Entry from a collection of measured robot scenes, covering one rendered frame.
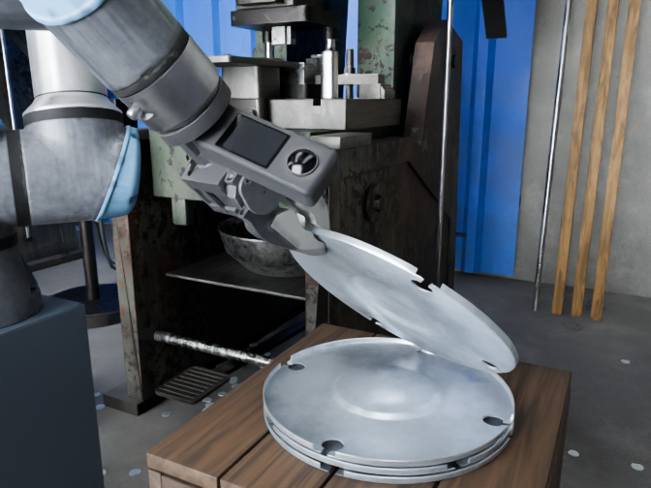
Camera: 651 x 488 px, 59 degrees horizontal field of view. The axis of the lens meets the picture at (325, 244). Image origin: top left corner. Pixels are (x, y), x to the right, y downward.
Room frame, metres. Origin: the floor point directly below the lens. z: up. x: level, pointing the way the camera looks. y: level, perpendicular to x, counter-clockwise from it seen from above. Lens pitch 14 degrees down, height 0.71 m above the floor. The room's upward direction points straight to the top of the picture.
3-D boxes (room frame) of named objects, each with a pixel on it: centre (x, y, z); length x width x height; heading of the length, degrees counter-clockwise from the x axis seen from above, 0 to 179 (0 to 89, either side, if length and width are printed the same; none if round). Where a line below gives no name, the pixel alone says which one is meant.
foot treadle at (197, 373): (1.25, 0.15, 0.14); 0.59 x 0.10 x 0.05; 153
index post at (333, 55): (1.17, -0.01, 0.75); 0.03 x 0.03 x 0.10; 63
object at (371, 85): (1.29, -0.06, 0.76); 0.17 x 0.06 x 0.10; 63
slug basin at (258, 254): (1.37, 0.09, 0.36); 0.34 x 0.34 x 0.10
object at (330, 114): (1.37, 0.09, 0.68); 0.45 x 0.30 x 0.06; 63
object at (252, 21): (1.37, 0.09, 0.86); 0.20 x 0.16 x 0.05; 63
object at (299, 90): (1.37, 0.09, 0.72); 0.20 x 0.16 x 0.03; 63
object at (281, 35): (1.36, 0.09, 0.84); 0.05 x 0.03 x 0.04; 63
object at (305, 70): (1.36, 0.09, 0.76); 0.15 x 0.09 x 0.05; 63
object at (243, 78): (1.21, 0.17, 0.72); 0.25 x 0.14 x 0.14; 153
